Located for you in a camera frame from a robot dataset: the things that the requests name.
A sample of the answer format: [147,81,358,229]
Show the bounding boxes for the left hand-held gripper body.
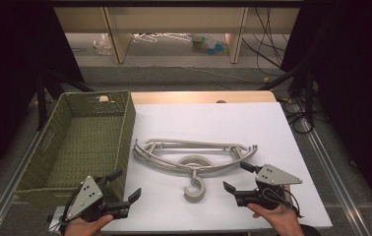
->
[63,175,131,224]

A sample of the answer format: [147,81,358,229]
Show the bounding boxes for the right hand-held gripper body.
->
[232,163,304,211]

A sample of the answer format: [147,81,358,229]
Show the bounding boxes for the grey plastic clothes hanger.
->
[132,138,259,204]
[133,139,258,204]

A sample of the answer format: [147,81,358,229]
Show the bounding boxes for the green woven basket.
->
[14,89,137,208]

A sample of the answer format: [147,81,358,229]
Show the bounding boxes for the person's left hand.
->
[63,213,115,236]

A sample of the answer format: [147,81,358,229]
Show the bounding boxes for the person's right hand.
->
[246,184,305,236]

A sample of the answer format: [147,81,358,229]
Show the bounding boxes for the white paper sheet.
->
[48,101,334,234]

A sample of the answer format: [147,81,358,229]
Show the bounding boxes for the black metal stand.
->
[257,60,317,128]
[35,69,95,133]

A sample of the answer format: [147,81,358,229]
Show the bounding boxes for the colourful plastic toys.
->
[190,33,230,56]

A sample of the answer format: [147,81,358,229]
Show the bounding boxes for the dark curtain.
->
[279,0,372,227]
[0,0,86,199]

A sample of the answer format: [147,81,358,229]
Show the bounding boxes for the clear plastic bag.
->
[92,32,114,56]

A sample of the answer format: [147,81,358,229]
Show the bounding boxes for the light wooden desk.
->
[53,6,302,65]

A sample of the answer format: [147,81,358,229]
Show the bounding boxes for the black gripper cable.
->
[46,183,89,236]
[261,187,305,219]

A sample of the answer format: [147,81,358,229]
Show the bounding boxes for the aluminium rail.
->
[300,117,372,236]
[0,130,45,236]

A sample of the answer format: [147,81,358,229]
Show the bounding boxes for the coiled black floor cables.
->
[279,95,317,135]

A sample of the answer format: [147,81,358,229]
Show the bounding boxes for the thin yellowish floor cable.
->
[179,66,271,85]

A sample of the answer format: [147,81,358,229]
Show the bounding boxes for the hanging black cables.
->
[240,6,290,71]

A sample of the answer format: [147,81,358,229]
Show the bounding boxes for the white wire hangers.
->
[132,31,194,44]

